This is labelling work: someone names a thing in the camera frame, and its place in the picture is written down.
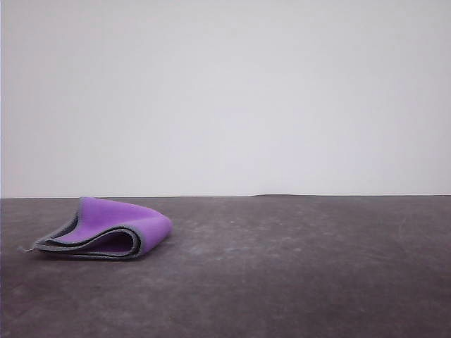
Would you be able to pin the purple towel with grey hem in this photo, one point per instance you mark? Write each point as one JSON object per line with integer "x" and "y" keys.
{"x": 141, "y": 222}

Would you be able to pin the grey table cloth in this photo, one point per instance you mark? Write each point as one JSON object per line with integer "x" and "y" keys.
{"x": 282, "y": 281}

